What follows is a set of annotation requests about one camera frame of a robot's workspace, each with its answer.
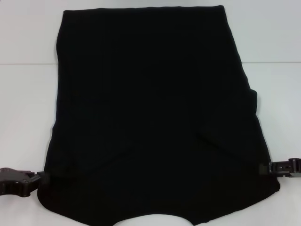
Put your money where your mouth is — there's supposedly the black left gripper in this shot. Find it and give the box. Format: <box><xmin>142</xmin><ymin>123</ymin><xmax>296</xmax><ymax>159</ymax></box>
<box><xmin>0</xmin><ymin>167</ymin><xmax>51</xmax><ymax>198</ymax></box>

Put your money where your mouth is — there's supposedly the black t-shirt with FREE print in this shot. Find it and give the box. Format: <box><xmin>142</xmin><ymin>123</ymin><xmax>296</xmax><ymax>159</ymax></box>
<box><xmin>37</xmin><ymin>5</ymin><xmax>281</xmax><ymax>226</ymax></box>

